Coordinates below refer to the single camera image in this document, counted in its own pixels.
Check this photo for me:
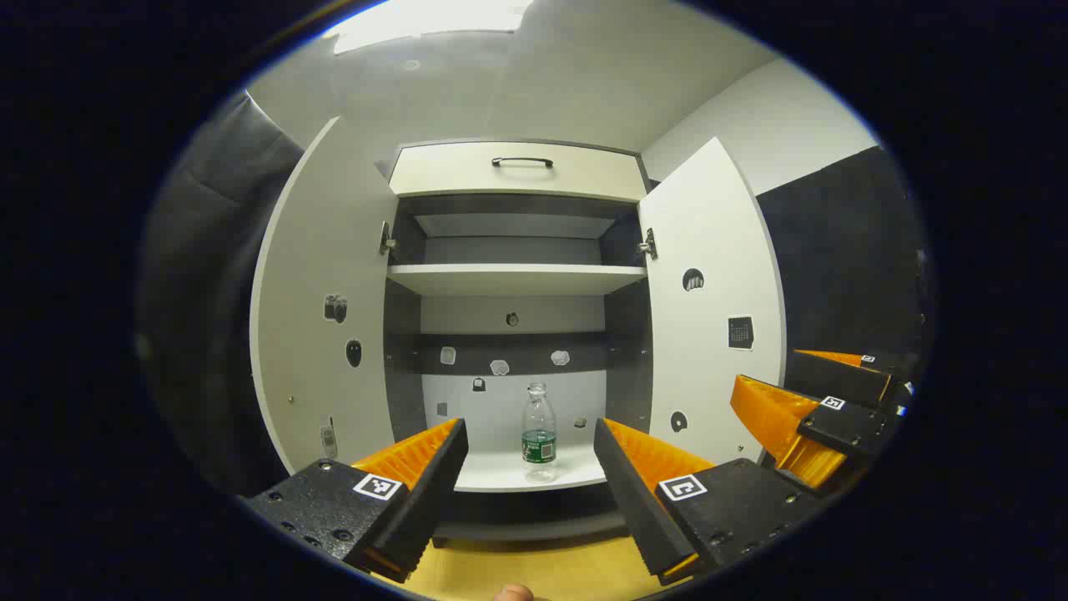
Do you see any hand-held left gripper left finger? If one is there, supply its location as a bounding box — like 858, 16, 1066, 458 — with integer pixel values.
238, 416, 470, 583

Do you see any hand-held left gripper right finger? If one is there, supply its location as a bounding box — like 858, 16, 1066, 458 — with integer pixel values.
592, 417, 827, 587

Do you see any clear plastic bottle green label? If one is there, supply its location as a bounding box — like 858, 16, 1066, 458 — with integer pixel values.
521, 382, 558, 483

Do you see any white cabinet door headphone sticker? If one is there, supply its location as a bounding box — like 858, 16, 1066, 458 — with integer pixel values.
638, 136, 788, 468

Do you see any white and dark cabinet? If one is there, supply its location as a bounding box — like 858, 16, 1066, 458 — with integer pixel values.
249, 115, 789, 543

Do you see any white cabinet door camera sticker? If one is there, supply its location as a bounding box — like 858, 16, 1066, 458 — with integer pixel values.
249, 115, 400, 477

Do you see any white cabinet drawer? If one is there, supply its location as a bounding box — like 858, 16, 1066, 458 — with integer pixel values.
388, 140, 650, 204

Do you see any ceiling light panel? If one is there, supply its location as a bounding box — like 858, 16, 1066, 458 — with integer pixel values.
324, 0, 535, 56

